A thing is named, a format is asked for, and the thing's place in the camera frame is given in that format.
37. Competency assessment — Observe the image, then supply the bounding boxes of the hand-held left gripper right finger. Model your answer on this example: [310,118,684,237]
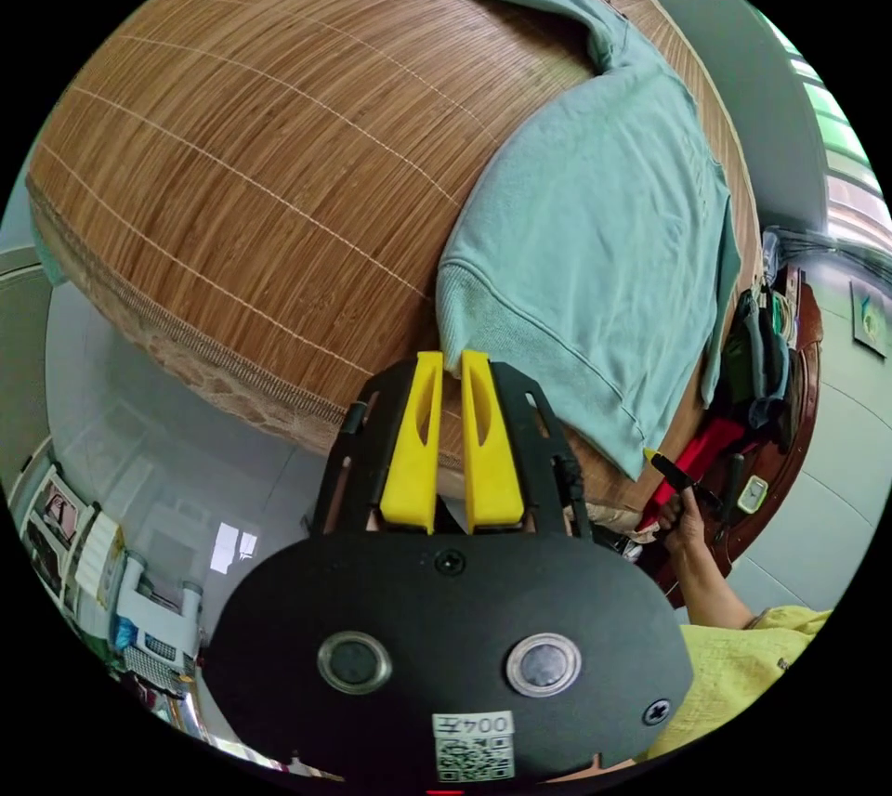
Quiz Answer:
[461,349,525,535]

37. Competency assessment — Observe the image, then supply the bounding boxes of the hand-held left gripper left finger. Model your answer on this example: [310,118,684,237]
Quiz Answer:
[379,352,444,535]

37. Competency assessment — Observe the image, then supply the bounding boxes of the person's right forearm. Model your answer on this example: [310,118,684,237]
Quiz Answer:
[670,534,758,632]

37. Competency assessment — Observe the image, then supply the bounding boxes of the framed wall picture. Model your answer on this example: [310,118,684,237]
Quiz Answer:
[849,279,892,359]

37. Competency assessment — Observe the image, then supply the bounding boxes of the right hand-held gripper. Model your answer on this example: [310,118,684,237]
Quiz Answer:
[643,448,723,513]

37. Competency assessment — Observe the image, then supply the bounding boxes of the red cloth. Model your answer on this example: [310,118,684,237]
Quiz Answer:
[639,418,741,536]

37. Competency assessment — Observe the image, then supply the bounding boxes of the pile of clothes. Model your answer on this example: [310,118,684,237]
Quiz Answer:
[721,283,794,432]

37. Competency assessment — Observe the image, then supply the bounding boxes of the bed with woven bamboo mat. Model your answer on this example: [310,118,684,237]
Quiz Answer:
[25,0,765,532]

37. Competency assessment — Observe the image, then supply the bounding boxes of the person's right hand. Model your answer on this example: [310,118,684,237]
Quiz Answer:
[657,486,706,555]

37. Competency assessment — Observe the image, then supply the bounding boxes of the light blue sweatshirt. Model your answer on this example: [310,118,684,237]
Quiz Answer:
[246,0,742,482]

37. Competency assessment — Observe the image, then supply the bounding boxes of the window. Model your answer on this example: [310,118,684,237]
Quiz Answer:
[759,8,881,243]

